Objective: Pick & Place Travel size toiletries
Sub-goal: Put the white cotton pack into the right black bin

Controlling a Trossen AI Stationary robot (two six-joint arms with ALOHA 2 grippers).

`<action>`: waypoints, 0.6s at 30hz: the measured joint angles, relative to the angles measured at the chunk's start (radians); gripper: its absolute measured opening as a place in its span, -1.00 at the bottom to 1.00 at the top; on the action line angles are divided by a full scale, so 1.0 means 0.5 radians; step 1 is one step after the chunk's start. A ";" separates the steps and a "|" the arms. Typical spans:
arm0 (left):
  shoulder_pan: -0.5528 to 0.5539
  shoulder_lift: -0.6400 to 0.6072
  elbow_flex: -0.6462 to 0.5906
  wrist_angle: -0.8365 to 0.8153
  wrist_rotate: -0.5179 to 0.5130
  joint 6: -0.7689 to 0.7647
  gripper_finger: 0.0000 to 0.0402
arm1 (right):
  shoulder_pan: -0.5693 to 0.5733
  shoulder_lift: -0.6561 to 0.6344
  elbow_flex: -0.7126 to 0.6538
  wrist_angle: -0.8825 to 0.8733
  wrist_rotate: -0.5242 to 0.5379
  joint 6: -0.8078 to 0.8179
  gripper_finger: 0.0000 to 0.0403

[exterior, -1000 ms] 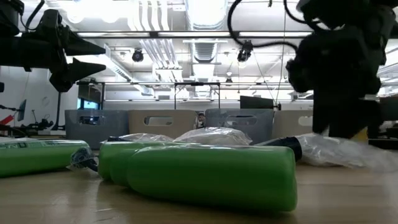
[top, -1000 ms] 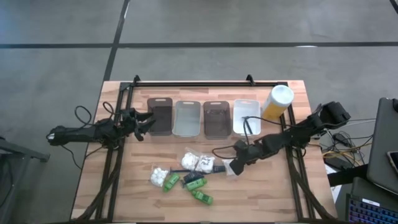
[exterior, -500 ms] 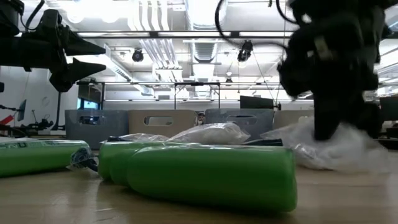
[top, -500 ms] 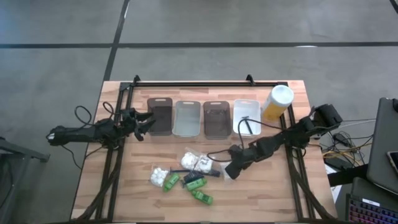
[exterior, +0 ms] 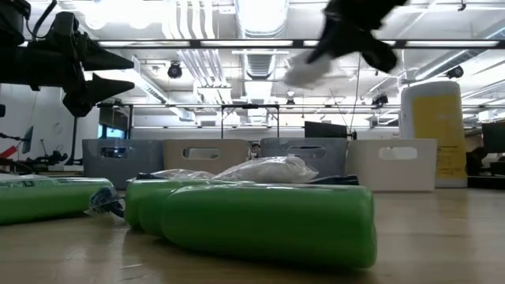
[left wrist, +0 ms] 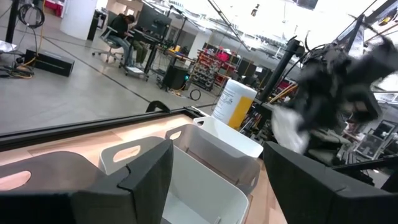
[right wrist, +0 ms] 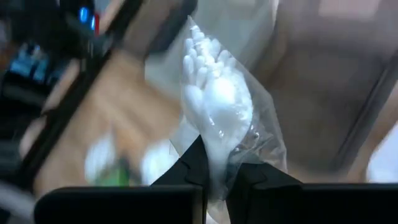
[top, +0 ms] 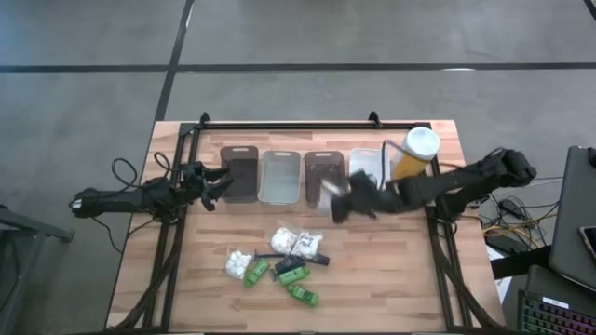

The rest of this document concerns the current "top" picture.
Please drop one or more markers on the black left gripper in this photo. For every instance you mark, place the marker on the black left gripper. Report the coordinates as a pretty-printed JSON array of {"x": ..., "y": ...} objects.
[{"x": 193, "y": 183}]

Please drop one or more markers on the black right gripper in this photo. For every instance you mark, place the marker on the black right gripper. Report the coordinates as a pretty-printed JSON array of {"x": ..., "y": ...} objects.
[{"x": 370, "y": 197}]

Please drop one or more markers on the clear bag of cotton pads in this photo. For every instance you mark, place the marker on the clear bag of cotton pads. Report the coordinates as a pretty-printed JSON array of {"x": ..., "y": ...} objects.
[
  {"x": 238, "y": 264},
  {"x": 307, "y": 244},
  {"x": 283, "y": 239}
]

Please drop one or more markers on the dark blue bottle cap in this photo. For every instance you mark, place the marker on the dark blue bottle cap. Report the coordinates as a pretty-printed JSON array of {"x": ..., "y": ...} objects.
[{"x": 319, "y": 259}]

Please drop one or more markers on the thin black stick toiletry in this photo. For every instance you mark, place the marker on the thin black stick toiletry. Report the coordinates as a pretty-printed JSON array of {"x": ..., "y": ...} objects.
[{"x": 267, "y": 255}]

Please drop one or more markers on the dark toiletry packet with print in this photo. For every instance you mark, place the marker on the dark toiletry packet with print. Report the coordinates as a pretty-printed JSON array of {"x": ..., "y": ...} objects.
[{"x": 288, "y": 264}]

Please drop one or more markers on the small green plastic bottle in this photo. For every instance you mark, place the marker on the small green plastic bottle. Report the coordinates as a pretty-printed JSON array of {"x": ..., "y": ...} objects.
[
  {"x": 257, "y": 272},
  {"x": 303, "y": 295},
  {"x": 293, "y": 276}
]

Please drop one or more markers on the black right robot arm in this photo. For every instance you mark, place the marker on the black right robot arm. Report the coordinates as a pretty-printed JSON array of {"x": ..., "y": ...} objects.
[{"x": 465, "y": 179}]

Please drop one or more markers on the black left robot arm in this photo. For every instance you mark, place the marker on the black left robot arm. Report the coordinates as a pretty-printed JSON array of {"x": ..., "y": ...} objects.
[{"x": 116, "y": 200}]

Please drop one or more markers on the dark grey plastic bin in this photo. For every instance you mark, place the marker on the dark grey plastic bin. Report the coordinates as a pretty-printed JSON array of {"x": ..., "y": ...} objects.
[
  {"x": 316, "y": 170},
  {"x": 239, "y": 174}
]

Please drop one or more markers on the white plastic bin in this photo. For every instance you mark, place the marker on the white plastic bin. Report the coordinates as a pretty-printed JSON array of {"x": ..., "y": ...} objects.
[{"x": 368, "y": 162}]

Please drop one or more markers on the light beige plastic bin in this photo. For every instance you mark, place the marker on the light beige plastic bin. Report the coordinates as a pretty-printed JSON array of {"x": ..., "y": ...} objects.
[{"x": 279, "y": 179}]

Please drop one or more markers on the yellow canister with white lid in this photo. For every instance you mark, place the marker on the yellow canister with white lid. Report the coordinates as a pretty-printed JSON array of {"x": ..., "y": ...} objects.
[{"x": 416, "y": 149}]

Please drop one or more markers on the black power adapter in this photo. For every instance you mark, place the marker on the black power adapter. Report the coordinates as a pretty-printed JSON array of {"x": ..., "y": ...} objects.
[{"x": 502, "y": 244}]

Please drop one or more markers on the dark side furniture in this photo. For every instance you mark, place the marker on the dark side furniture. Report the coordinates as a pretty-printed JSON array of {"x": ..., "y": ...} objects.
[{"x": 28, "y": 237}]

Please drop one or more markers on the grey closed laptop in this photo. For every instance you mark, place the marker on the grey closed laptop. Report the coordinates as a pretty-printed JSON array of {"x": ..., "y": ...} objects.
[{"x": 570, "y": 209}]

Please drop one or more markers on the backlit rainbow keyboard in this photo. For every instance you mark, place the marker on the backlit rainbow keyboard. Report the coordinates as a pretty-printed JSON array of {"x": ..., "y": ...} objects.
[{"x": 554, "y": 318}]

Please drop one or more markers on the smartphone with dark screen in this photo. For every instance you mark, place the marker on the smartphone with dark screen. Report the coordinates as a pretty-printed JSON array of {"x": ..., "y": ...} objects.
[{"x": 590, "y": 242}]

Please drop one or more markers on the black aluminium rig frame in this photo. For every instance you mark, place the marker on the black aluminium rig frame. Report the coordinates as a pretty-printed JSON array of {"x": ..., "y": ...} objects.
[{"x": 302, "y": 125}]

